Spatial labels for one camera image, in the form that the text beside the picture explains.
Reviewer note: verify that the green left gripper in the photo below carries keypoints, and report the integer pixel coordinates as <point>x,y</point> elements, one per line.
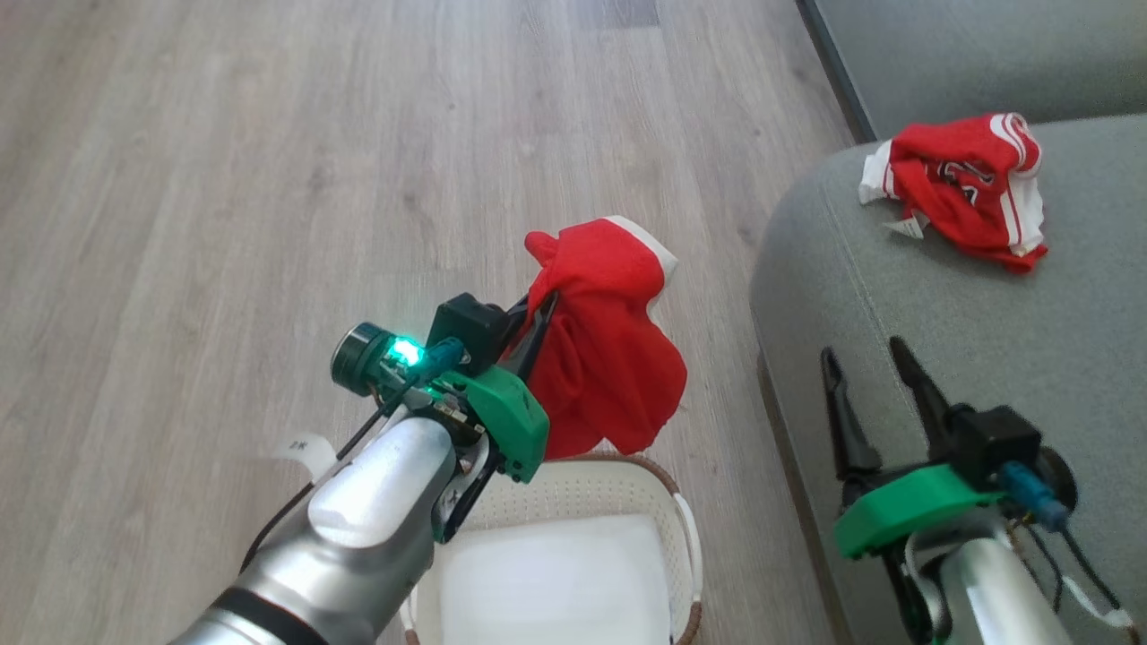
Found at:
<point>506,417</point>

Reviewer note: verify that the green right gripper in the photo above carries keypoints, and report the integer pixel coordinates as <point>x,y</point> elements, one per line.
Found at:
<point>905,511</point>

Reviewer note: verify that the red cloth garment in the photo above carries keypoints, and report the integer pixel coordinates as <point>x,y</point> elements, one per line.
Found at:
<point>609,349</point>

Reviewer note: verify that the red jersey with white stripes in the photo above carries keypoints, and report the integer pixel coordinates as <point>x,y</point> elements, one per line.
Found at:
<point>972,193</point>

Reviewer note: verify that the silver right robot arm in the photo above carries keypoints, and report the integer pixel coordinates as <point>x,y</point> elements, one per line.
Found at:
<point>986,591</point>

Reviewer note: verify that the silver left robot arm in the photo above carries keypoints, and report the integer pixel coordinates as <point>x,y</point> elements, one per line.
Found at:
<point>358,528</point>

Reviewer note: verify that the grey fabric sofa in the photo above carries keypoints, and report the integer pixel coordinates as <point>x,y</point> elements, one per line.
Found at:
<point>968,313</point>

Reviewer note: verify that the white woven laundry basket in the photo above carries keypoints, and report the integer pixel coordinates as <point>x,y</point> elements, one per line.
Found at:
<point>573,488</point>

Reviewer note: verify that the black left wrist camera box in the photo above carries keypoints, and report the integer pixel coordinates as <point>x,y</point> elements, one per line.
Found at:
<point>468,330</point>

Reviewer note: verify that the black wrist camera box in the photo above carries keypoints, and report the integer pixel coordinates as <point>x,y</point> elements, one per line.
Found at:
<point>468,330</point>
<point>996,445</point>

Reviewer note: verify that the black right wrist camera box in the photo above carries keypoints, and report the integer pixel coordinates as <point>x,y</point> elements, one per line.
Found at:
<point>996,445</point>

